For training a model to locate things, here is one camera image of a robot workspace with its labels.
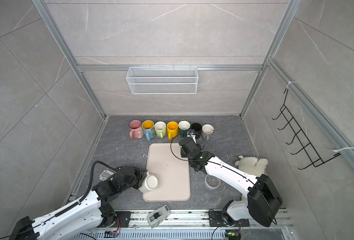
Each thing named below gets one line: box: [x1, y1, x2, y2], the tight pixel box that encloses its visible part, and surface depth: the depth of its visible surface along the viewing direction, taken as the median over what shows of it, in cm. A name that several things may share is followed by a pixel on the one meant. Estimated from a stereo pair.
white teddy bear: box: [234, 155, 269, 177], surface depth 85 cm
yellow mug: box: [166, 121, 179, 140], surface depth 103 cm
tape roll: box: [205, 174, 221, 189], surface depth 87 cm
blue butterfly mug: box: [142, 119, 156, 141], surface depth 102 cm
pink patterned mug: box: [128, 119, 145, 139], surface depth 103 cm
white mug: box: [138, 171, 158, 193], surface depth 79 cm
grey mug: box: [201, 123, 215, 141], surface depth 101 cm
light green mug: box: [154, 121, 167, 139], surface depth 103 cm
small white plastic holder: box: [99, 169, 115, 181], surface depth 89 cm
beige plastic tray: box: [142, 143, 191, 202], surface depth 88 cm
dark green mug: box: [178, 120, 191, 138], surface depth 103 cm
